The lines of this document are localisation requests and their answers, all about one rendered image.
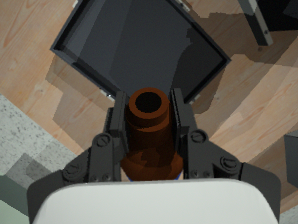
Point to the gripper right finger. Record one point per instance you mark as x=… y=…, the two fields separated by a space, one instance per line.
x=200 y=156

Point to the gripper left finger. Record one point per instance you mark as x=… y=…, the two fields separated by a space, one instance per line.
x=96 y=164

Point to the brown bottle with blue label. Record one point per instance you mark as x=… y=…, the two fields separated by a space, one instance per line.
x=151 y=155

